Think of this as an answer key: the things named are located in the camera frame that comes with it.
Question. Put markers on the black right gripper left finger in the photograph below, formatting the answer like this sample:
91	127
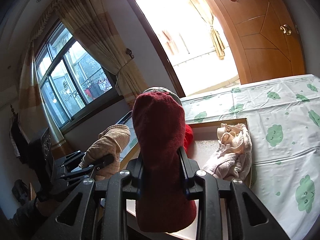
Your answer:
96	209

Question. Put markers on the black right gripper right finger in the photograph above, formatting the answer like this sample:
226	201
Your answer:
226	206

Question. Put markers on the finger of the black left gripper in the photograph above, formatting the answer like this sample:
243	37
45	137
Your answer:
70	161
78	174

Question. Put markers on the tan dotted cloth garment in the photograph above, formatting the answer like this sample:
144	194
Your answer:
111	141

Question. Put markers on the dark red knit garment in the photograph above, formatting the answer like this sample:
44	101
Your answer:
159	125

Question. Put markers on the white pink cloth garment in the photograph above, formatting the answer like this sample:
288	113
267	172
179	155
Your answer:
229	166

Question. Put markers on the cream beige small garment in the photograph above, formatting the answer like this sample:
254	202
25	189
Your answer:
233	139

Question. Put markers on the bright red fleece garment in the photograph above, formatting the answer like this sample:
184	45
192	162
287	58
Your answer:
188	137

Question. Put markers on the grey knit garment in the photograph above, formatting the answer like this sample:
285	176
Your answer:
165	91

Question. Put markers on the hanging dark clothes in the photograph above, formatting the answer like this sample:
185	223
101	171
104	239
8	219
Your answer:
17	138

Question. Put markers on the beige striped curtain left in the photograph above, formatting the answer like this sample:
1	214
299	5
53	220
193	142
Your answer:
34	115

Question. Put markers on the beige striped curtain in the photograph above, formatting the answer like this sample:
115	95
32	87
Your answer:
34	115
91	25

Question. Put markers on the black smartphone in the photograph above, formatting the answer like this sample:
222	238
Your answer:
125	118

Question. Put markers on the large framed window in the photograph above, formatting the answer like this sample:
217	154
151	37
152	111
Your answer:
72	83

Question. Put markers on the shallow cardboard box tray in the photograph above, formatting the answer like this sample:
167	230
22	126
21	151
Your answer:
205	144

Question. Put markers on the green cloud pattern tablecloth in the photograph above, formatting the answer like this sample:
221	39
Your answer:
282	116

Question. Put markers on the beige striped curtain right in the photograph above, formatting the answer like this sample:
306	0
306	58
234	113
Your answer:
91	25

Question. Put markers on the pleated curtain valance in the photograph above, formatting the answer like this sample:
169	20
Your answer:
42	21

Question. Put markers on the brown wooden door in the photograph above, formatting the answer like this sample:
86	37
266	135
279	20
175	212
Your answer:
260	50

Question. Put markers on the brass door knob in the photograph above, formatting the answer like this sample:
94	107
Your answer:
286	29

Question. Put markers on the balcony yellow curtain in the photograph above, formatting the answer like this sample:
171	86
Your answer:
205	12

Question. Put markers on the curtain tieback wall hook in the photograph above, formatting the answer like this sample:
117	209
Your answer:
130	53

